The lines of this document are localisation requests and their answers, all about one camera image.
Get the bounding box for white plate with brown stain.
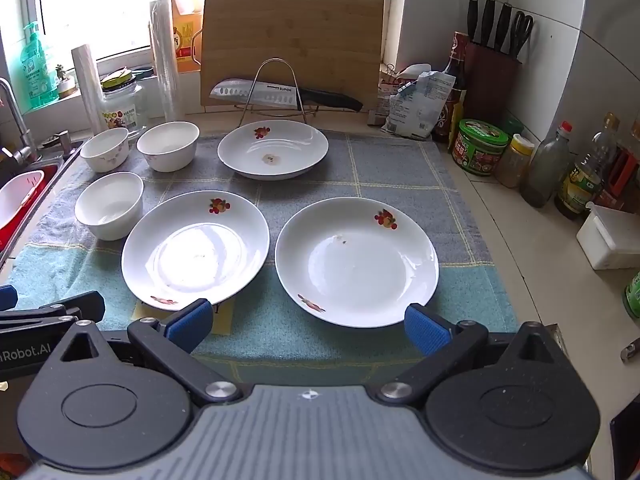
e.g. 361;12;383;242
217;120;329;181

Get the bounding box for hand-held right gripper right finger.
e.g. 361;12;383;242
376;304;571;407

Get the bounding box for black scissors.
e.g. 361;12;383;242
510;11;534;61

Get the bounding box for small potted plant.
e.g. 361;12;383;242
55;64;78;100

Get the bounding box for white blue print bag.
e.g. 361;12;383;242
382;71;457;140

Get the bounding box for dark brown knife block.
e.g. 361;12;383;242
462;42;523;131

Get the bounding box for black handled kitchen knife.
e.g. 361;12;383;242
210;78;364;112

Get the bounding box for short plastic wrap roll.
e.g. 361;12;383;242
71;44;106;136

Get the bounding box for tall plastic wrap roll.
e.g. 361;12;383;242
149;0;182;123

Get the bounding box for yellow lid spice jar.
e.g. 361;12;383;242
495;133;536;188

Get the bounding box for grey green checked towel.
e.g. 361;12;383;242
7;130;521;376

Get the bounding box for metal wire rack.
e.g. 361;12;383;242
235;58;321;126

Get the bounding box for yellow cooking oil bottle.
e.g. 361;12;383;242
159;0;206;75

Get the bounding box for bamboo cutting board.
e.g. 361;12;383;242
200;0;385;113

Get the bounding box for glass jar with label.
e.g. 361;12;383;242
99;71;149;140

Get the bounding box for clear bottle red cap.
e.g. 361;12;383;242
520;121;573;209

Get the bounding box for red basin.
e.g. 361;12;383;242
0;162;63;251

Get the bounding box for dark soy sauce bottle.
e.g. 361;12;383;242
432;31;468;143

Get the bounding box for amber bottle yellow label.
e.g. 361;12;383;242
554;112;621;221

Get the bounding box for green lid sauce jar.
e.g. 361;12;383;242
451;118;510;177

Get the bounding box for green can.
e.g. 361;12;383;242
622;270;640;319

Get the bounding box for white fruit print plate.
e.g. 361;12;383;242
121;190;271;311
274;197;440;315

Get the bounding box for white colander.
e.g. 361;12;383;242
0;170;45;231

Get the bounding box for white plastic box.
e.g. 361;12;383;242
576;201;640;271

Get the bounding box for white floral bowl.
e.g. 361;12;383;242
79;127;131;174

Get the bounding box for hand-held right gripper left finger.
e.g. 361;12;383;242
57;298;243;407

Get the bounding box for steel sink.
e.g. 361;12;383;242
0;137;88;271

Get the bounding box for green dish soap bottle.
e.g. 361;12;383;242
20;21;61;111

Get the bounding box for red white bag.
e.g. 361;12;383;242
369;64;401;126

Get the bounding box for metal faucet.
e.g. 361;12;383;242
0;77;38;166

